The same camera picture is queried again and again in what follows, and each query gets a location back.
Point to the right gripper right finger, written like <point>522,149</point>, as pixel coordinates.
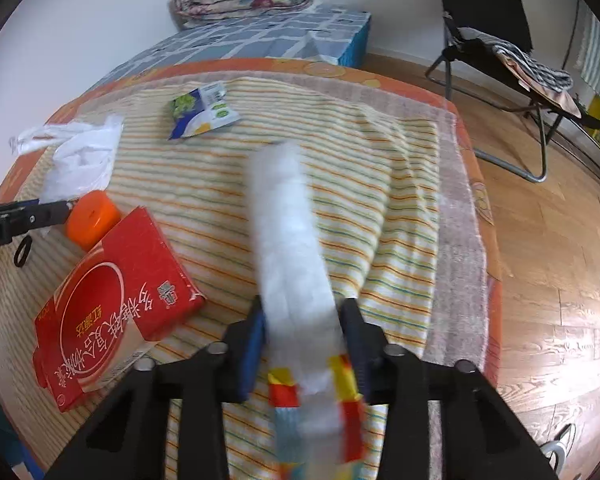
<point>365,344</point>

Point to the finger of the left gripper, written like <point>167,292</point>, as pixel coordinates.
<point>30,215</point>

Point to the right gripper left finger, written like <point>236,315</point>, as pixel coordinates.
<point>245,341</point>

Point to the orange plastic cap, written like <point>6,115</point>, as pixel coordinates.
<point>91,218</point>

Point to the white plastic bag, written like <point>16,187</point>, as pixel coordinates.
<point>83,160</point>

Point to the white colourful snack wrapper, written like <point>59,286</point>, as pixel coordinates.
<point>317,409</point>

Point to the red medicine box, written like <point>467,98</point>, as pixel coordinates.
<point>120,300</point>

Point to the blue white snack packet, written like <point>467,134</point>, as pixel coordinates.
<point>201,110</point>

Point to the striped yellow towel blanket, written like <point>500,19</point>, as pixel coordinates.
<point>374,185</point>

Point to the blue checked mattress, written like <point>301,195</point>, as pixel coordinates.
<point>325,33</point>

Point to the striped cloth on chair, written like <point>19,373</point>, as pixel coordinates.
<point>531,74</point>

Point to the black folding chair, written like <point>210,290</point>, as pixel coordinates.
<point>504,19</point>

